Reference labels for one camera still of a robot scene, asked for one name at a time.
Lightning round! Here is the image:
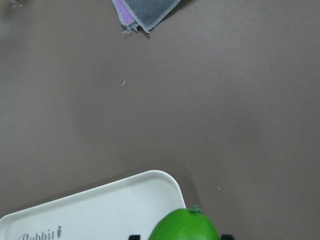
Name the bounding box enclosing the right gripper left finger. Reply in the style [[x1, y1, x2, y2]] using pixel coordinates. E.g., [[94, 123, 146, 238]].
[[128, 234, 141, 240]]

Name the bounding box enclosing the grey folded cloth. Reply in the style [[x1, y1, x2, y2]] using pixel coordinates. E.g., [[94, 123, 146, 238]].
[[112, 0, 181, 34]]

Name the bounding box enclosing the white rabbit tray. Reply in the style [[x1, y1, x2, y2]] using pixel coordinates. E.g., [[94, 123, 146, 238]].
[[0, 170, 186, 240]]

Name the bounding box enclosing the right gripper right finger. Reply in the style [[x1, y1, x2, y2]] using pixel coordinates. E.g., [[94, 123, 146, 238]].
[[220, 234, 235, 240]]

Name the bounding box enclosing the green lime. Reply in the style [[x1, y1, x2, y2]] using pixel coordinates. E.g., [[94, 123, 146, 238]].
[[149, 206, 220, 240]]

